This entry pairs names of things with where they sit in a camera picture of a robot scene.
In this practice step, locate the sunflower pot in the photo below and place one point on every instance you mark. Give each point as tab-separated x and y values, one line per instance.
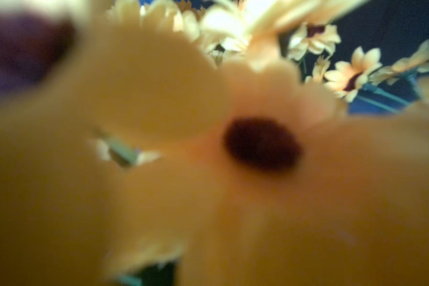
122	145

